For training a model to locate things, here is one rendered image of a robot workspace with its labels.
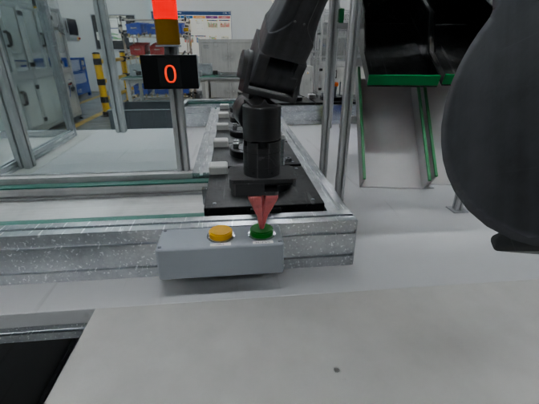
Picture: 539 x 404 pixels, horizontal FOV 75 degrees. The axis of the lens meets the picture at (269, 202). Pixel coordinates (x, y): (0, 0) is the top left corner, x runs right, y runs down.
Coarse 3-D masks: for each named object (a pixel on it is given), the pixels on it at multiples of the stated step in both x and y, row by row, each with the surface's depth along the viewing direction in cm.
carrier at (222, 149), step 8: (216, 144) 109; (224, 144) 109; (232, 144) 104; (240, 144) 104; (288, 144) 112; (216, 152) 103; (224, 152) 103; (232, 152) 99; (240, 152) 97; (280, 152) 103; (288, 152) 103; (216, 160) 96; (224, 160) 96; (232, 160) 96; (240, 160) 96; (280, 160) 96; (296, 160) 96
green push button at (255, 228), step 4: (256, 224) 61; (268, 224) 61; (252, 228) 60; (256, 228) 60; (264, 228) 60; (268, 228) 60; (272, 228) 60; (252, 232) 59; (256, 232) 59; (260, 232) 59; (264, 232) 59; (268, 232) 59; (272, 232) 60; (256, 236) 59; (260, 236) 59; (264, 236) 59; (268, 236) 59
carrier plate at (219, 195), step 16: (224, 176) 84; (304, 176) 84; (208, 192) 75; (224, 192) 75; (288, 192) 75; (304, 192) 75; (208, 208) 68; (224, 208) 69; (240, 208) 69; (288, 208) 70; (304, 208) 70; (320, 208) 71
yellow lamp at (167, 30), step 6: (156, 24) 74; (162, 24) 73; (168, 24) 74; (174, 24) 74; (156, 30) 74; (162, 30) 74; (168, 30) 74; (174, 30) 75; (156, 36) 75; (162, 36) 74; (168, 36) 74; (174, 36) 75; (156, 42) 76; (162, 42) 75; (168, 42) 75; (174, 42) 75
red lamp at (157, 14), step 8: (152, 0) 72; (160, 0) 72; (168, 0) 72; (152, 8) 73; (160, 8) 72; (168, 8) 72; (176, 8) 74; (160, 16) 73; (168, 16) 73; (176, 16) 75
